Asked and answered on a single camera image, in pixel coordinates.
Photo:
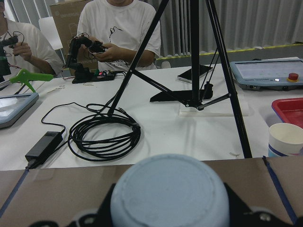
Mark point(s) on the black tripod stand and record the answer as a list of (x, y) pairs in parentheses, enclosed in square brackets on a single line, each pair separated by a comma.
[(195, 100)]

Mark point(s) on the red parts tray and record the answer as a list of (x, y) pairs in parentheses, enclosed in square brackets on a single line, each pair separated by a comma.
[(289, 110)]

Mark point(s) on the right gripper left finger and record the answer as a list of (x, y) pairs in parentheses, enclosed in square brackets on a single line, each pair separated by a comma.
[(100, 217)]

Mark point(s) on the left teach pendant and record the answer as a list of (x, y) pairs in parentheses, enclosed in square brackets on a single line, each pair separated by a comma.
[(12, 107)]

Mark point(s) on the green plastic grabber tool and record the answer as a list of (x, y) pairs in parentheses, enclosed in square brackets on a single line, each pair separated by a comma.
[(24, 76)]

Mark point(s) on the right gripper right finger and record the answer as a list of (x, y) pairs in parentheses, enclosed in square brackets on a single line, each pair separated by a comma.
[(242, 216)]

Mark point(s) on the black power adapter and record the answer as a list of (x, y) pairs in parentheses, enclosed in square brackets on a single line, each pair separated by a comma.
[(44, 148)]

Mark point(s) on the person in white shirt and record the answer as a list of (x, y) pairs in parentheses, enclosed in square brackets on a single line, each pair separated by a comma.
[(121, 26)]

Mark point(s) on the paper cup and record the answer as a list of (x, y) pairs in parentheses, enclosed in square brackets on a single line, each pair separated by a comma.
[(285, 139)]

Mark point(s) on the teach pendant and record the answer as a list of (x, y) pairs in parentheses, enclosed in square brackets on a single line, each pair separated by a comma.
[(12, 107), (277, 74)]

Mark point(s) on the right teach pendant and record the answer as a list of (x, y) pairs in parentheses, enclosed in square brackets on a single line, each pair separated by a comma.
[(277, 74)]

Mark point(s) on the blue plastic cup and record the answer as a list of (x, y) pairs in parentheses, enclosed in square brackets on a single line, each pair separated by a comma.
[(170, 191)]

